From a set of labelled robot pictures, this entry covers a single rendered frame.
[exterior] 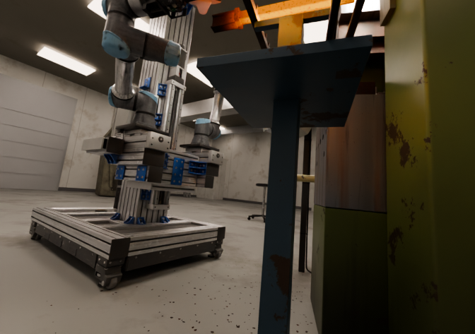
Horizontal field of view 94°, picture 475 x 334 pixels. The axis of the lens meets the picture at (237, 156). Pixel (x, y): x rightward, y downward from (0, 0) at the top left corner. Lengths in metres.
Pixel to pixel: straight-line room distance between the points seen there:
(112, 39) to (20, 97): 8.73
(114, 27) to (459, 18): 0.94
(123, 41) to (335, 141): 0.79
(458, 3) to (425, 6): 0.08
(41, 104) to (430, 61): 9.43
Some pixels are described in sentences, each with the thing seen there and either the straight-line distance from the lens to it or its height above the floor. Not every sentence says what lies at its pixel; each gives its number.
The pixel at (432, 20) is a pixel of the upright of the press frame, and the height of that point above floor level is 1.00.
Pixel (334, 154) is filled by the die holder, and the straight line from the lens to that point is 0.93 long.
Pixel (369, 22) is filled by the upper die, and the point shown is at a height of 1.34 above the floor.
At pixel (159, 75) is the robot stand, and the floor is 1.28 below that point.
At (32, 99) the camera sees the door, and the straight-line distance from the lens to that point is 9.52.
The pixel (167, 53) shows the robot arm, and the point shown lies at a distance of 0.80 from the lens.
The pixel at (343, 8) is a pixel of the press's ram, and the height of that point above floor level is 1.39.
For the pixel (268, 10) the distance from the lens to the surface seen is 0.75.
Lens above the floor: 0.49
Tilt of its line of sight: 9 degrees up
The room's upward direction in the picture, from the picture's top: 5 degrees clockwise
